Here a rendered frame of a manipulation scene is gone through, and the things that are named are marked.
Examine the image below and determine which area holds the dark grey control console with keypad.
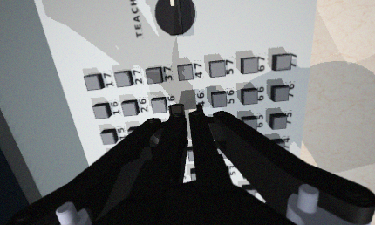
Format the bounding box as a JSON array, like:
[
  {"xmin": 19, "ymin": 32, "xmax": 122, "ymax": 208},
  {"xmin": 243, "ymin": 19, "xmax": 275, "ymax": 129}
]
[{"xmin": 0, "ymin": 0, "xmax": 317, "ymax": 225}]

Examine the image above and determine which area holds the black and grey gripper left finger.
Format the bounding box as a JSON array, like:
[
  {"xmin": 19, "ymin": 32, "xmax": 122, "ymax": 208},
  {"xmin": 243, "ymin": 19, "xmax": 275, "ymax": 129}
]
[{"xmin": 6, "ymin": 91, "xmax": 190, "ymax": 225}]

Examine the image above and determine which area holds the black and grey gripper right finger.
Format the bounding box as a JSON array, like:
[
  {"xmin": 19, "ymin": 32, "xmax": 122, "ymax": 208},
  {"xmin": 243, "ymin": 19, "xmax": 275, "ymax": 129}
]
[{"xmin": 187, "ymin": 90, "xmax": 375, "ymax": 225}]

